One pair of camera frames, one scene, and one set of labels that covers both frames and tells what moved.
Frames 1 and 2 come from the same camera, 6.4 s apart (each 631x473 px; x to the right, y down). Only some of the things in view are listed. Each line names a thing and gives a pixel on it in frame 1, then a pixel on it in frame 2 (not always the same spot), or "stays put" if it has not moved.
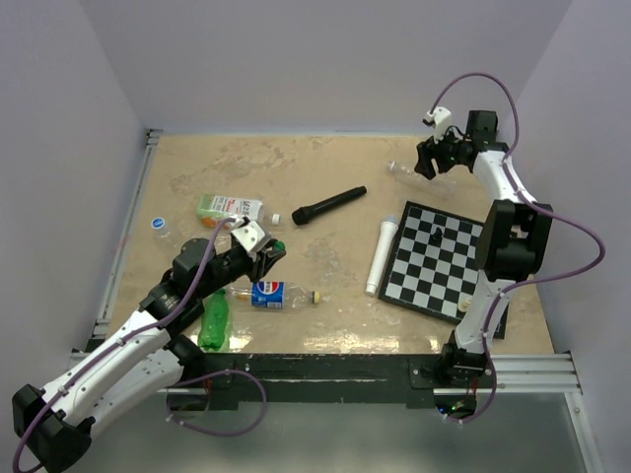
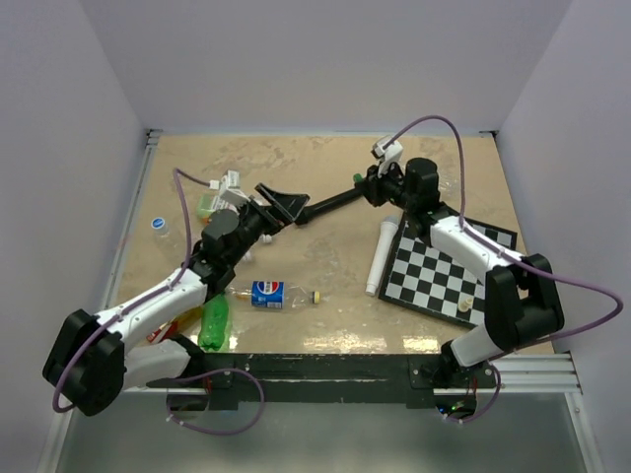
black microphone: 301,215 stays put
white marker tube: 388,228 stays put
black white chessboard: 431,267 stays put
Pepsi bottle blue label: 268,295 stays put
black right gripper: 430,149 → 374,182
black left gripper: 264,261 → 291,204
